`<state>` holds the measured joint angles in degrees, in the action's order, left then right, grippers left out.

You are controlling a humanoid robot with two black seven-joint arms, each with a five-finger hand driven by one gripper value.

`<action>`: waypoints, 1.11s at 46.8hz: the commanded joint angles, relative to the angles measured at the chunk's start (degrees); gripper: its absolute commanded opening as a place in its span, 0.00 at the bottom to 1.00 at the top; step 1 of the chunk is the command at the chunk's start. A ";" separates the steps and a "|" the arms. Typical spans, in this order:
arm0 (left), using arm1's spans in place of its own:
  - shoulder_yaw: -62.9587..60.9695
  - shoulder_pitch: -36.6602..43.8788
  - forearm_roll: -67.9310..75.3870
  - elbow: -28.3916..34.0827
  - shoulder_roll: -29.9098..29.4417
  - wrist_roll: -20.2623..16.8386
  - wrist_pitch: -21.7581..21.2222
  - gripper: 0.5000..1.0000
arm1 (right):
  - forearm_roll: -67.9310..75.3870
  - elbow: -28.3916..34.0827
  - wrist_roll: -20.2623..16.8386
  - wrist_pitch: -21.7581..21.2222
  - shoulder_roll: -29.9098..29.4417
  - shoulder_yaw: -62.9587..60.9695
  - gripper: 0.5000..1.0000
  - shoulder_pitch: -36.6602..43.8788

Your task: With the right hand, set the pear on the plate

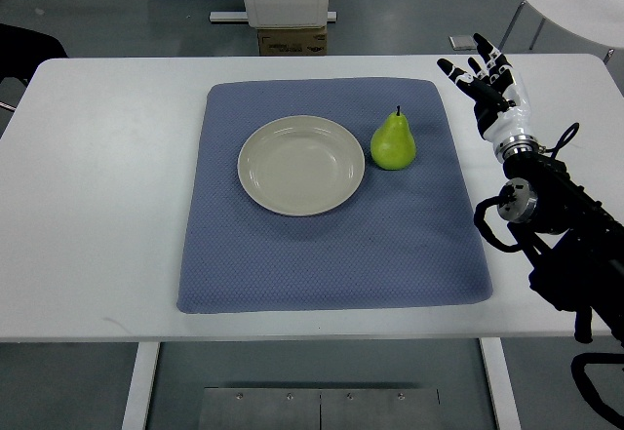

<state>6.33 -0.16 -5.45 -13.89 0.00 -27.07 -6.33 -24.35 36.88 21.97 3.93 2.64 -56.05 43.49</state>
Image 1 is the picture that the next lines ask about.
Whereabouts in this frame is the white table frame leg right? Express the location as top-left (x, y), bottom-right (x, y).
top-left (479, 337), bottom-right (522, 430)

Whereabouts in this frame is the green pear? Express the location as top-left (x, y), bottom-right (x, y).
top-left (370, 105), bottom-right (416, 171)

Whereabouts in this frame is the beige round plate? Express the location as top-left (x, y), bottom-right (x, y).
top-left (237, 115), bottom-right (366, 216)

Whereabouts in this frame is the white table frame leg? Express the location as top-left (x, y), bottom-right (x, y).
top-left (479, 337), bottom-right (522, 430)
top-left (121, 342), bottom-right (160, 430)

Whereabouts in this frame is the brown cardboard box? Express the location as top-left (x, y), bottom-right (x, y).
top-left (257, 26), bottom-right (328, 57)

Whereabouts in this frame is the blue textured mat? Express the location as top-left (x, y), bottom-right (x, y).
top-left (177, 78), bottom-right (492, 314)

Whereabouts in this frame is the grey floor socket plate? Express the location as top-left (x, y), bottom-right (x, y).
top-left (448, 35), bottom-right (476, 51)

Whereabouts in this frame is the white chair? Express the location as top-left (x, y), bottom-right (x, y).
top-left (498, 0), bottom-right (623, 63)

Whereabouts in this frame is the black chair at left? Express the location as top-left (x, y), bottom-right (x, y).
top-left (1, 23), bottom-right (67, 87)

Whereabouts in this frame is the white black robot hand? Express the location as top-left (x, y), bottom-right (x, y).
top-left (437, 33), bottom-right (539, 162)

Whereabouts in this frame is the white table frame leg left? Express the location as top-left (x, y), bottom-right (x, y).
top-left (121, 342), bottom-right (160, 430)

